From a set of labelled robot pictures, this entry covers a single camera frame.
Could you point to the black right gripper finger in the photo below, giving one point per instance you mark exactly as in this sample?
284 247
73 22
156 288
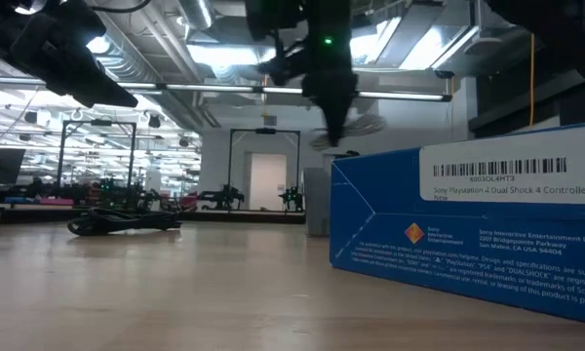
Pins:
343 114
329 119

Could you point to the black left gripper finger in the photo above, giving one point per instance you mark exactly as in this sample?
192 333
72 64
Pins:
112 90
66 88

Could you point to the black background robot arm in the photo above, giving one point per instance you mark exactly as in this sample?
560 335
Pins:
224 196
127 195
292 197

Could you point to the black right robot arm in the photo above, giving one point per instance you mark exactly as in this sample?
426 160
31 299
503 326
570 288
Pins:
556 24

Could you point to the grey cabinet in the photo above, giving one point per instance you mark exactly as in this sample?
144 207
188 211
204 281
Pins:
317 200

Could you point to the white door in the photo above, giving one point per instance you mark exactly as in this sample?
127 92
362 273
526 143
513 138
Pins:
268 183

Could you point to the black computer monitor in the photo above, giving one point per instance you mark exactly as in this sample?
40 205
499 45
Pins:
0 166

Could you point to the long ceiling light bar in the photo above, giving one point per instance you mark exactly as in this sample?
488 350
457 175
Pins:
214 88

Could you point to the pink flat object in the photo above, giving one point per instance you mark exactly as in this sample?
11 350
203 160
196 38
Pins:
56 201

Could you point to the long dark background table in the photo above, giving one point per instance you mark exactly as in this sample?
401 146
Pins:
244 217

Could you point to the blue Sony controller box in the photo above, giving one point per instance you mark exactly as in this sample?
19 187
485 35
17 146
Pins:
468 234

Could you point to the grey wall vent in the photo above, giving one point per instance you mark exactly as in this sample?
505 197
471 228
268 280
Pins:
270 120

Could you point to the black metal frame with camera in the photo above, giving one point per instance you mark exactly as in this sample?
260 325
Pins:
265 130

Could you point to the tall black metal frame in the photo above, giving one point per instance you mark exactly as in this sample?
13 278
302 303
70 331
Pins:
132 151

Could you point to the black security camera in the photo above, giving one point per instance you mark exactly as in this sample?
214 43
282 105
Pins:
443 74

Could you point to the silver round air duct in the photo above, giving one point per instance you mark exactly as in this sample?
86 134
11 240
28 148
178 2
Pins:
197 12

